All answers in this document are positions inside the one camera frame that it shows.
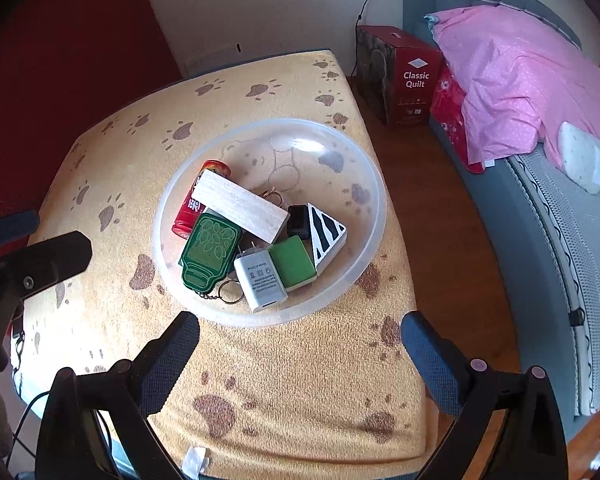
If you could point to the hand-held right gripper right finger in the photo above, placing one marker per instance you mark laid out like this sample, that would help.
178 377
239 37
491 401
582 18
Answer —
430 360

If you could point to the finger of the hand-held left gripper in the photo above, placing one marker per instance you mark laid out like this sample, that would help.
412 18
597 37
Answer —
55 260
10 227

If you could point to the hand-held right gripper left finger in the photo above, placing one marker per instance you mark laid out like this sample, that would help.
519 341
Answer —
172 360

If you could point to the white plug charger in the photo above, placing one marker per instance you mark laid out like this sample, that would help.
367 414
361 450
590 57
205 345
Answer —
260 277

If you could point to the red snack can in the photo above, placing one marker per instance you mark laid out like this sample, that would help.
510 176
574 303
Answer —
190 210

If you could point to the green mahjong tile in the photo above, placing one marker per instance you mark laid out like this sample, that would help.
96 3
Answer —
292 262

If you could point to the zebra striped triangular block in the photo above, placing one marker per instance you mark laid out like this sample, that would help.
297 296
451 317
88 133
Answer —
325 232

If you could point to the pale grey wooden block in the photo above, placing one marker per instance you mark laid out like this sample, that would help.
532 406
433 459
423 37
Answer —
240 207

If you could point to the black key fob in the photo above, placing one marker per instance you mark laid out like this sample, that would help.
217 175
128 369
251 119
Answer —
297 222

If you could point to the clear plastic bowl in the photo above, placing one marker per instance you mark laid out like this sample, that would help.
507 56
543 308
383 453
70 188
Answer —
330 185

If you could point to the yellow paw print mat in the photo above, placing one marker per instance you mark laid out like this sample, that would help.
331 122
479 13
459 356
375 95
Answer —
280 385

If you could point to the black clip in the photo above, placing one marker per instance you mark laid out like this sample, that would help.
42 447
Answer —
575 317

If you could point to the grey bed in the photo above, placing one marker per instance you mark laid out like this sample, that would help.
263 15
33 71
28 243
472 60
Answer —
545 260

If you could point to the red printed bag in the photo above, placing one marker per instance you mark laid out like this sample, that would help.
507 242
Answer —
450 110

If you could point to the white pillow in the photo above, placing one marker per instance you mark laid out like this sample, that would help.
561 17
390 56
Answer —
585 160

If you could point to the red cardboard box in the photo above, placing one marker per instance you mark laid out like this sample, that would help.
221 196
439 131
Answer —
415 90

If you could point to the pink quilt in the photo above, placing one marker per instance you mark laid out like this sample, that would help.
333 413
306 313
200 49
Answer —
505 75

